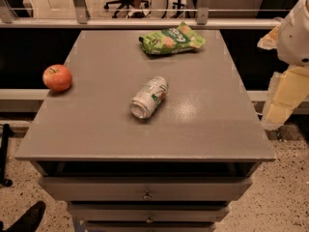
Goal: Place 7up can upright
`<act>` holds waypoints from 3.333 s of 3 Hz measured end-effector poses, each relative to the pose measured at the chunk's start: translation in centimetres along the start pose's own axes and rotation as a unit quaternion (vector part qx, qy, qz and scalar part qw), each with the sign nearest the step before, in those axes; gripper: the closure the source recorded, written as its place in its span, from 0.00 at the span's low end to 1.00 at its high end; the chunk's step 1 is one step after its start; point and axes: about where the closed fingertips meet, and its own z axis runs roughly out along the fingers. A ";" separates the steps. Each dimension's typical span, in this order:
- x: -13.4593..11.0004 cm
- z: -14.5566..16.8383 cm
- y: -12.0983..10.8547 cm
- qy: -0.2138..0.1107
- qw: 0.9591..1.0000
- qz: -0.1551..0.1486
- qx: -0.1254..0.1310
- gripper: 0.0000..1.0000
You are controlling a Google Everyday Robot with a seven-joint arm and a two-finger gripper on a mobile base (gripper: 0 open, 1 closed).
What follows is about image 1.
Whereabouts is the red apple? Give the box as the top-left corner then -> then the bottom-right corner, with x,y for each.
42,65 -> 72,92

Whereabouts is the black office chair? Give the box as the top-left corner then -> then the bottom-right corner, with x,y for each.
103,0 -> 149,18

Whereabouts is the green chip bag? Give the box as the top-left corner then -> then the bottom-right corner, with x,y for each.
139,22 -> 206,55

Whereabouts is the metal railing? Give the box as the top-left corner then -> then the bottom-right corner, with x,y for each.
0,0 -> 281,30

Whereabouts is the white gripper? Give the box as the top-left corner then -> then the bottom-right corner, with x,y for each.
257,0 -> 309,130

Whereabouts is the black stand at left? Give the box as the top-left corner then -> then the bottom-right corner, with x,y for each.
0,124 -> 14,187

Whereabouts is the grey drawer cabinet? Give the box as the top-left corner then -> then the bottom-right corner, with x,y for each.
16,30 -> 274,232

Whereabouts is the grey drawer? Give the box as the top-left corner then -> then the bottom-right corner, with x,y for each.
40,177 -> 252,202
69,204 -> 230,222

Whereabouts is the top grey drawer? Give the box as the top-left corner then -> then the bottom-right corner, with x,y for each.
40,177 -> 252,202

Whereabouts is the silver green 7up can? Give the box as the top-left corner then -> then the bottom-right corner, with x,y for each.
129,76 -> 169,119

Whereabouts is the black object bottom left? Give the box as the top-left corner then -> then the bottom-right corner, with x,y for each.
0,201 -> 46,232

